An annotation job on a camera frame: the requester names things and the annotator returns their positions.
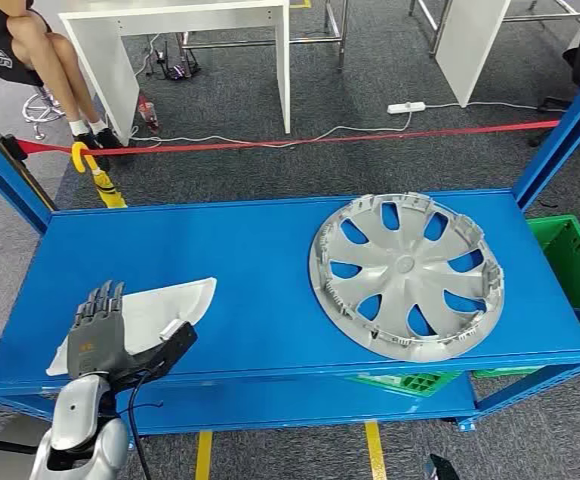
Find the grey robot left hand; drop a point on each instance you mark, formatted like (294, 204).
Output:
(95, 344)

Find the black barrier post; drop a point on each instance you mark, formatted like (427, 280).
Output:
(12, 147)

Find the red drink bottle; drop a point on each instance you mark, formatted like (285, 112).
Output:
(149, 116)

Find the long red barrier belt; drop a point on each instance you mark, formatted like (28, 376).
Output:
(320, 140)

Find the steel table frame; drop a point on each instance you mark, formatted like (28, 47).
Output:
(545, 18)
(342, 33)

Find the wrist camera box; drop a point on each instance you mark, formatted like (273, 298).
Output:
(442, 470)
(182, 341)

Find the white power strip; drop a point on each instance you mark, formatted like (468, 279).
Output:
(406, 108)

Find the silver wheel cover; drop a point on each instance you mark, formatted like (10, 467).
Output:
(405, 265)

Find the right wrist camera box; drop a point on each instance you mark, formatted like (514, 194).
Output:
(442, 470)

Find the green plastic crate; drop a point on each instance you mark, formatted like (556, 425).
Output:
(570, 265)
(410, 384)
(505, 372)

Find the white desk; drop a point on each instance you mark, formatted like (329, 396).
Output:
(470, 46)
(110, 73)

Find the person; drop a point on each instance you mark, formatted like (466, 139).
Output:
(45, 60)

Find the white curved plastic part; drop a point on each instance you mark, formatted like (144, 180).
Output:
(170, 305)

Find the yellow umbrella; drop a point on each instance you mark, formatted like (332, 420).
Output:
(105, 189)

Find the blue metal shelf rack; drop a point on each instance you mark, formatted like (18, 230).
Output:
(220, 265)

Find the chrome stool base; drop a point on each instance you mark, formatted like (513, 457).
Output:
(40, 112)

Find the black round-base stand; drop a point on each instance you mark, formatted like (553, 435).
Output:
(10, 445)

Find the black camera bracket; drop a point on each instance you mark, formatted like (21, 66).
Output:
(142, 368)

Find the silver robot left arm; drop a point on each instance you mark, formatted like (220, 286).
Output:
(77, 411)

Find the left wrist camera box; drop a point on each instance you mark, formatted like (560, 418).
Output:
(182, 341)

